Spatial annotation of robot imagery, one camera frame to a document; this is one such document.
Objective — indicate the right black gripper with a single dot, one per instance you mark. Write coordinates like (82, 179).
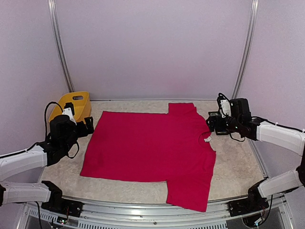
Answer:
(211, 122)

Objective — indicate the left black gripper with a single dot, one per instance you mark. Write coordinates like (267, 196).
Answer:
(84, 131)

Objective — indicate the yellow plastic basket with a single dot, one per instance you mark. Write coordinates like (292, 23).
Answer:
(82, 107)

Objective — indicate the magenta t-shirt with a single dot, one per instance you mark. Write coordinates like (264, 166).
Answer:
(144, 147)

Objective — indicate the black brooch display box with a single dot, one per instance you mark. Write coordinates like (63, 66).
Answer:
(214, 113)

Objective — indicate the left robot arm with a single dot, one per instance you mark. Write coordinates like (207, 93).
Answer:
(64, 134)

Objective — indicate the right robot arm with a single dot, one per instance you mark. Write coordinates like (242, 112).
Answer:
(234, 117)

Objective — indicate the white garment neck label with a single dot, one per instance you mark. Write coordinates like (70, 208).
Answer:
(208, 139)

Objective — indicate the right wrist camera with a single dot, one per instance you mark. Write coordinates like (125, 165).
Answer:
(224, 105)

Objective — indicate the aluminium front rail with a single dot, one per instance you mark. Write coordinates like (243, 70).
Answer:
(111, 215)

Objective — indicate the right aluminium post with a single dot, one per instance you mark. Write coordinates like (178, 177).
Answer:
(247, 48)

